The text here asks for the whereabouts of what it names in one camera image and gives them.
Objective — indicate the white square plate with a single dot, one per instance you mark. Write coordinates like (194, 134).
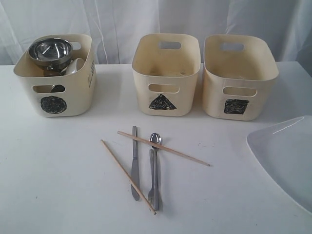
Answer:
(284, 151)

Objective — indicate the wooden chopstick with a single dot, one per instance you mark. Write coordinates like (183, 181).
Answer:
(137, 189)
(175, 152)

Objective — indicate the cream bin circle mark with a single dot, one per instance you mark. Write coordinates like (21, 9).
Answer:
(79, 87)

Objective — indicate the steel fork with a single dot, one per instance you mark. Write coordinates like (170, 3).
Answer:
(151, 191)

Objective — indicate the stainless steel bowl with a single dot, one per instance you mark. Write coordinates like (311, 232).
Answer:
(51, 53)

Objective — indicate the steel mug with handle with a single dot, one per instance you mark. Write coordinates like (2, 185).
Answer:
(52, 87)

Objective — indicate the white ceramic bowl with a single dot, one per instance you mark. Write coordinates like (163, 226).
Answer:
(73, 67)

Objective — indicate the white curtain backdrop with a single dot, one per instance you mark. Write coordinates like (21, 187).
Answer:
(116, 26)

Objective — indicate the cream bin triangle mark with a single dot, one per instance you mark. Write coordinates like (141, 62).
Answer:
(166, 68)

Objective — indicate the steel table knife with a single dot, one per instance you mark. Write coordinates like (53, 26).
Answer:
(135, 171)

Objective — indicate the cream bin square mark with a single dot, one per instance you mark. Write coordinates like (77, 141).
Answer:
(238, 75)

